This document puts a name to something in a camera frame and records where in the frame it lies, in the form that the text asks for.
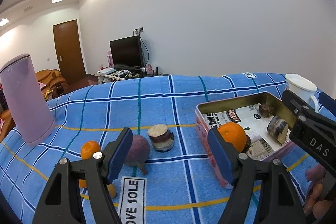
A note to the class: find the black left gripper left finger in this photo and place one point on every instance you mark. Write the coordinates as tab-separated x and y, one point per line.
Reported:
60	201

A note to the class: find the white TV stand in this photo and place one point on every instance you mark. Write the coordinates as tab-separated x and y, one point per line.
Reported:
109	75

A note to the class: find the white ceramic mug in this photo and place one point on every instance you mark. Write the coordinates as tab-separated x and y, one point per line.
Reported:
303	88

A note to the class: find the right hand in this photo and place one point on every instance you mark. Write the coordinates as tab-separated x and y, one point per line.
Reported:
314	202

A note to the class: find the large orange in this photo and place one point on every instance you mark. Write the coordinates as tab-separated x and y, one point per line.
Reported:
233	133

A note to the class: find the pink biscuit tin box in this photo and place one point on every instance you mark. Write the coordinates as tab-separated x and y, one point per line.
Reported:
244	111

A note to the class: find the orange leather sofa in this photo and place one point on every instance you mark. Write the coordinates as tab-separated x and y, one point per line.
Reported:
52	83

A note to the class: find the purple mangosteen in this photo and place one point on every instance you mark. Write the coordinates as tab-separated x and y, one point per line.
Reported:
138	154

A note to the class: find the blue plaid tablecloth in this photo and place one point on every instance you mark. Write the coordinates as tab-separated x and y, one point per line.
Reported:
181	186

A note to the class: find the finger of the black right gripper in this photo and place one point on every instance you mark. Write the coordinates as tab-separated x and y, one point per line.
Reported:
311	131

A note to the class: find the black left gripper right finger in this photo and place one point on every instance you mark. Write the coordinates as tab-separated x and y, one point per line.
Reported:
278	201

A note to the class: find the small orange tangerine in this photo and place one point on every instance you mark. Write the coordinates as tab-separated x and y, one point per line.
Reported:
89	148

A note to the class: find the black television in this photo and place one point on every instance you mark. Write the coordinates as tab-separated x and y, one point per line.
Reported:
127	52

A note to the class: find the orange beside left finger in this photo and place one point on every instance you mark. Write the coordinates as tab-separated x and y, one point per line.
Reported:
111	189

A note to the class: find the purple kettle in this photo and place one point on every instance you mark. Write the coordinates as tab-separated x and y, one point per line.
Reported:
25	100

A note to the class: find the brown wooden door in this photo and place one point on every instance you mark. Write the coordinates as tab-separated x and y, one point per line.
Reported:
68	51

